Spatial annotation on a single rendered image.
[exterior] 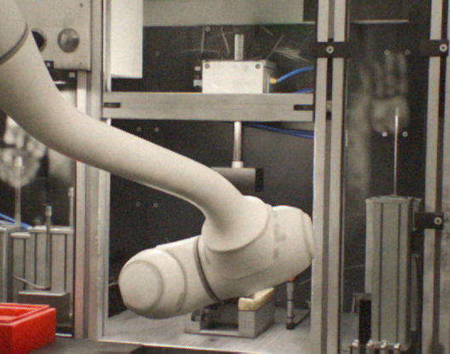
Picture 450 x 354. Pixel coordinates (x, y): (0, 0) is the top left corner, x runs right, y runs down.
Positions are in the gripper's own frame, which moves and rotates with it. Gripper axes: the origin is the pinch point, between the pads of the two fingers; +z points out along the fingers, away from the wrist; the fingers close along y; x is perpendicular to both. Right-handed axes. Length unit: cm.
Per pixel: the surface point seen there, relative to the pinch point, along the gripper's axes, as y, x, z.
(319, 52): 37.6, -19.1, -17.9
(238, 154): 22.9, -0.2, 4.2
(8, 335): -9.5, 25.3, -30.8
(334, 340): -8.1, -22.6, -12.1
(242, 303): -3.8, -4.3, -2.2
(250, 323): -7.2, -5.9, -1.8
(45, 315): -7.1, 24.8, -19.5
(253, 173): 19.5, -3.7, 2.5
